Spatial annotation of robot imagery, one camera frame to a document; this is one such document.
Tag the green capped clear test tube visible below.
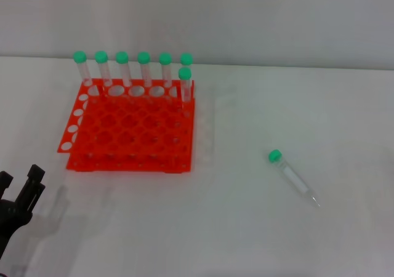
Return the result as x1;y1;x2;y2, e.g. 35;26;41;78
268;149;321;209
158;52;174;89
178;67;193;103
179;52;194;81
73;50;93;87
94;50;113;87
137;51;153;88
115;51;133;88

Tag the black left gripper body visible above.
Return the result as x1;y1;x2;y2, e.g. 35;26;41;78
0;196;34;259

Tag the orange plastic test tube rack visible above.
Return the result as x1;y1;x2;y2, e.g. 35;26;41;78
57;78;196;174

